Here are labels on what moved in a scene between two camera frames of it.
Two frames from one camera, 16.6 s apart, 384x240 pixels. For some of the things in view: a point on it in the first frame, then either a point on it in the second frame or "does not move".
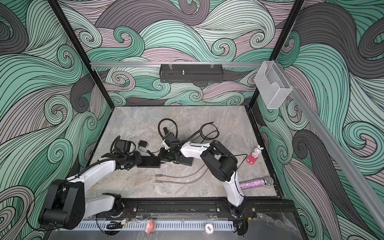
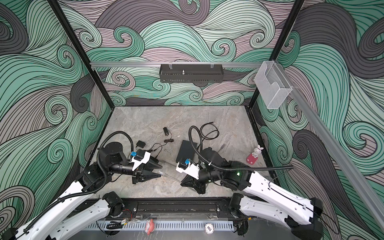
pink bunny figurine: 252,158 does not move
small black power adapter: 142,143 does not move
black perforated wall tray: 191,73 does not move
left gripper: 138,159 to 144,176
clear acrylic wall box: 273,84 does not move
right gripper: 162,157 to 197,185
